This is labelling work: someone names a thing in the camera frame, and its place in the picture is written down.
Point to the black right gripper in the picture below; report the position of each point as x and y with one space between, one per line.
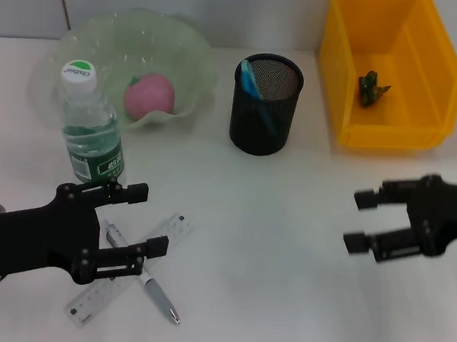
453 211

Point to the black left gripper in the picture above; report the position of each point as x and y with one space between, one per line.
28 238

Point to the grey white pen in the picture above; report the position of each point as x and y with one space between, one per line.
159 296

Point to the transparent plastic ruler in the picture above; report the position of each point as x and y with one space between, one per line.
87 304

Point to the clear bottle with green label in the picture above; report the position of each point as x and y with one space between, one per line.
91 137

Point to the pink peach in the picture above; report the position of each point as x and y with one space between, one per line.
150 94

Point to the blue scissors with cover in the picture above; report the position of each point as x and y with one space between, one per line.
250 82

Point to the black mesh pen holder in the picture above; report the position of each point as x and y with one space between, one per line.
257 141

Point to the yellow plastic bin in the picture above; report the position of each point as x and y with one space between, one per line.
342 26

